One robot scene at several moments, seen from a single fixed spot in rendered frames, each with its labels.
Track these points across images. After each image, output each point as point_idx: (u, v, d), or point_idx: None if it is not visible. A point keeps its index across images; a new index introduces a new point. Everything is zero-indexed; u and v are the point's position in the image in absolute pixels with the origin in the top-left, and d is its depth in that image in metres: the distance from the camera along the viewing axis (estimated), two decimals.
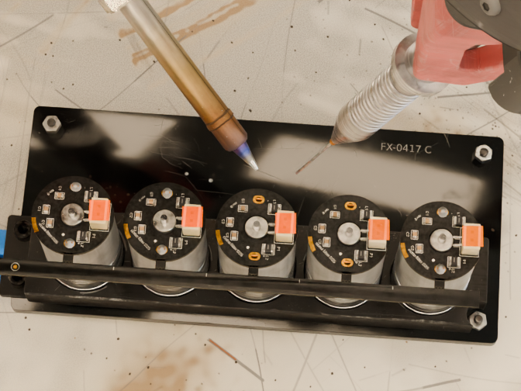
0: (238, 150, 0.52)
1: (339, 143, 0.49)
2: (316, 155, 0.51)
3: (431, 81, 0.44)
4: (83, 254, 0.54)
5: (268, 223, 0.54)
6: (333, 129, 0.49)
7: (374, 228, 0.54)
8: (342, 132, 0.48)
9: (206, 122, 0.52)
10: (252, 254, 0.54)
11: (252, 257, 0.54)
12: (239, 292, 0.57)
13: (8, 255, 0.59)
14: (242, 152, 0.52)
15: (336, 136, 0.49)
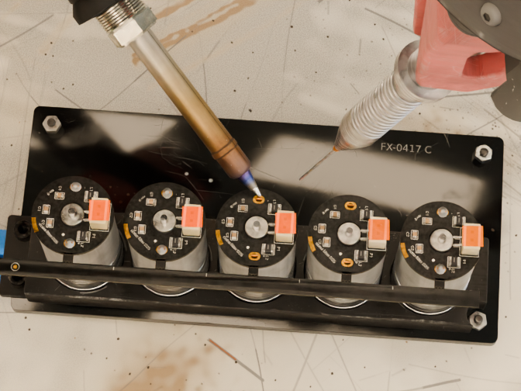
0: (242, 178, 0.54)
1: (342, 149, 0.49)
2: (319, 161, 0.51)
3: (434, 88, 0.44)
4: (83, 254, 0.54)
5: (268, 223, 0.54)
6: (336, 135, 0.49)
7: (374, 228, 0.54)
8: (345, 139, 0.48)
9: (212, 151, 0.54)
10: (252, 254, 0.54)
11: (252, 257, 0.54)
12: (239, 292, 0.57)
13: (8, 255, 0.59)
14: (246, 179, 0.54)
15: (339, 143, 0.49)
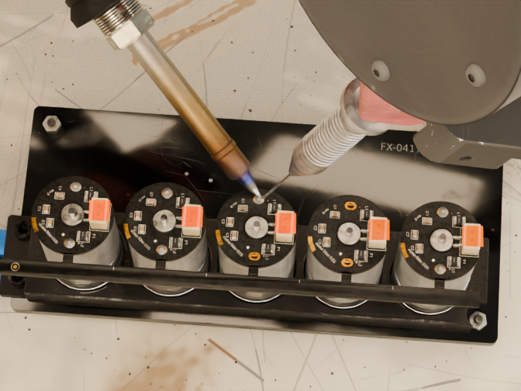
0: (241, 180, 0.54)
1: (295, 175, 0.52)
2: (281, 181, 0.53)
3: (377, 122, 0.47)
4: (83, 254, 0.54)
5: (268, 223, 0.54)
6: (290, 162, 0.52)
7: (374, 228, 0.54)
8: (297, 166, 0.51)
9: (211, 153, 0.54)
10: (252, 254, 0.54)
11: (252, 257, 0.54)
12: (239, 292, 0.57)
13: (8, 255, 0.59)
14: (245, 181, 0.54)
15: (293, 170, 0.52)
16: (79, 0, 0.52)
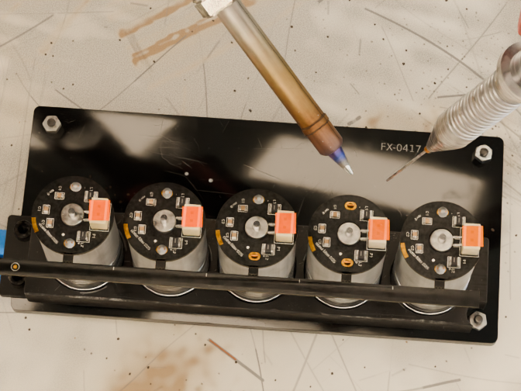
0: (333, 155, 0.52)
1: (434, 150, 0.49)
2: (409, 163, 0.51)
3: None
4: (83, 254, 0.54)
5: (268, 223, 0.54)
6: (429, 136, 0.49)
7: (374, 228, 0.54)
8: (439, 140, 0.48)
9: (302, 127, 0.52)
10: (252, 254, 0.54)
11: (252, 257, 0.54)
12: (239, 292, 0.57)
13: (8, 255, 0.59)
14: (337, 157, 0.52)
15: (433, 144, 0.49)
16: None
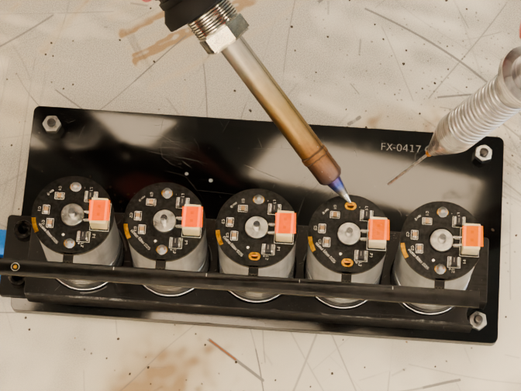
0: (332, 185, 0.54)
1: (436, 154, 0.49)
2: (411, 167, 0.51)
3: None
4: (83, 254, 0.54)
5: (268, 223, 0.54)
6: (431, 140, 0.49)
7: (374, 228, 0.54)
8: (441, 144, 0.48)
9: (302, 158, 0.54)
10: (252, 254, 0.54)
11: (252, 257, 0.54)
12: (239, 292, 0.57)
13: (8, 255, 0.59)
14: (336, 186, 0.54)
15: (434, 148, 0.49)
16: (175, 4, 0.52)
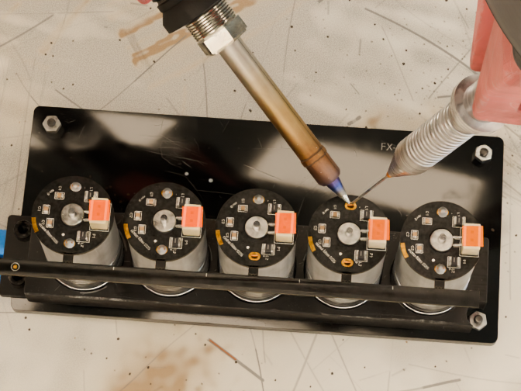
0: (331, 185, 0.54)
1: (395, 176, 0.52)
2: (373, 187, 0.53)
3: (488, 121, 0.47)
4: (83, 254, 0.54)
5: (268, 223, 0.54)
6: (391, 163, 0.51)
7: (374, 228, 0.54)
8: (399, 167, 0.50)
9: (301, 159, 0.54)
10: (252, 254, 0.54)
11: (252, 257, 0.54)
12: (239, 292, 0.57)
13: (8, 255, 0.59)
14: (335, 187, 0.54)
15: (394, 170, 0.51)
16: (173, 5, 0.52)
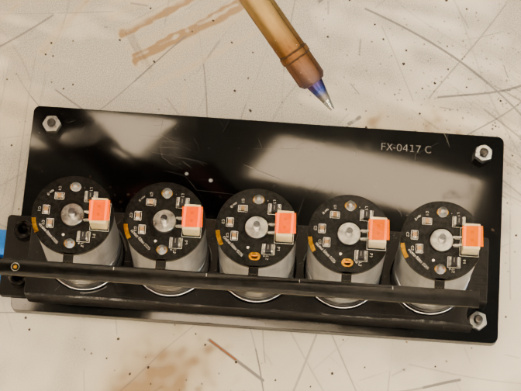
0: (312, 88, 0.49)
1: None
2: None
3: None
4: (83, 254, 0.54)
5: (268, 223, 0.54)
6: None
7: (374, 228, 0.54)
8: None
9: (280, 57, 0.49)
10: (252, 254, 0.54)
11: (252, 257, 0.54)
12: (239, 292, 0.57)
13: (8, 255, 0.59)
14: (316, 90, 0.49)
15: None
16: None
